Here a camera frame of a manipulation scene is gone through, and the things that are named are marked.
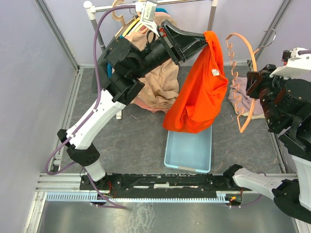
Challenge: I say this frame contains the lilac t shirt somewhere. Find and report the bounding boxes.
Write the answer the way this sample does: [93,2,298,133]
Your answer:
[228,77,264,115]

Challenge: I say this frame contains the cream plastic hanger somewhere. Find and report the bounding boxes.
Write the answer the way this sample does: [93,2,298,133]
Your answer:
[129,21,148,34]

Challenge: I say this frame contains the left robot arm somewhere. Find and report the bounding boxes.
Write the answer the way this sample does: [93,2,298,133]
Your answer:
[57,20,207,189]

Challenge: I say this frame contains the yellow plastic hanger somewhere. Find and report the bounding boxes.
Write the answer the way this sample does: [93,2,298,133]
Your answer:
[121,17,140,37]

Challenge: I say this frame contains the beige t shirt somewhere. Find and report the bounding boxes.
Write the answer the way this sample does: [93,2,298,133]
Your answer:
[125,13,179,109]

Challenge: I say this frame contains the dark grey t shirt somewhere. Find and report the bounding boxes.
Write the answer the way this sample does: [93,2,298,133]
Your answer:
[91,59,108,93]

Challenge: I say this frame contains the cream folded t shirt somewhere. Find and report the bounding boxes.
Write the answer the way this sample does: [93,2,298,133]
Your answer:
[242,112,265,120]

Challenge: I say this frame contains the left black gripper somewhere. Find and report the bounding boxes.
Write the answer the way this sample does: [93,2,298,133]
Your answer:
[132,19,215,79]

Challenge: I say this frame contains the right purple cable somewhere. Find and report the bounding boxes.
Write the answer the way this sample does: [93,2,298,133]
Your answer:
[228,48,311,208]

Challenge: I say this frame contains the light blue cable duct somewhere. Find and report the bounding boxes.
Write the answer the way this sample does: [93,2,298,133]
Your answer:
[45,191,230,202]

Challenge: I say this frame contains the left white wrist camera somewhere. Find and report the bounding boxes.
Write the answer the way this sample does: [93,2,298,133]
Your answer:
[135,0,159,36]

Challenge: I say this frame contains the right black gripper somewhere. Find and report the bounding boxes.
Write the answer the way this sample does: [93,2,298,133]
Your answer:
[244,63,292,128]

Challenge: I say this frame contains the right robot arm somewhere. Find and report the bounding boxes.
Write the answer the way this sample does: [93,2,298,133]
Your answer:
[223,64,311,223]

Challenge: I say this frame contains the orange plastic hanger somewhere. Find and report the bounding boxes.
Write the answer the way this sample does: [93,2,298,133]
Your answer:
[225,28,276,133]

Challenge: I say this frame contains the aluminium frame rail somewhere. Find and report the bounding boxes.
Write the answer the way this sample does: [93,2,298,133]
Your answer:
[35,172,303,194]

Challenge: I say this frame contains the purple cable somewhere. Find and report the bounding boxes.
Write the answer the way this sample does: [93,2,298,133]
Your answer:
[45,4,146,209]
[228,48,311,208]

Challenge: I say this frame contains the light blue plastic basket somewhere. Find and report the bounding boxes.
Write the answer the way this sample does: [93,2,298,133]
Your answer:
[164,127,212,173]

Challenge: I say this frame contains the teal blue t shirt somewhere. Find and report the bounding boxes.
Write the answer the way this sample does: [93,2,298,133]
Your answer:
[107,8,168,79]

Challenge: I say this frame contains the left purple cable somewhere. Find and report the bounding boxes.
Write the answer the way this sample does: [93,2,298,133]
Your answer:
[45,4,146,209]

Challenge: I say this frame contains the orange t shirt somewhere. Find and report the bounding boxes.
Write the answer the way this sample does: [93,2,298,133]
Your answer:
[162,31,228,133]

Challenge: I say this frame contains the white metal clothes rack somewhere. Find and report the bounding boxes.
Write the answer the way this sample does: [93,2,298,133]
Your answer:
[83,0,219,120]

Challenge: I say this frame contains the pink t shirt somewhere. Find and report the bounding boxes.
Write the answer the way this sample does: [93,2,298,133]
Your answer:
[132,97,169,113]

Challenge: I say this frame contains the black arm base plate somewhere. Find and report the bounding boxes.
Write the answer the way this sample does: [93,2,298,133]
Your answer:
[95,173,242,199]

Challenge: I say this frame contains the beige wooden hanger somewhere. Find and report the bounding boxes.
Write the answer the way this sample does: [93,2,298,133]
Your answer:
[112,0,128,38]

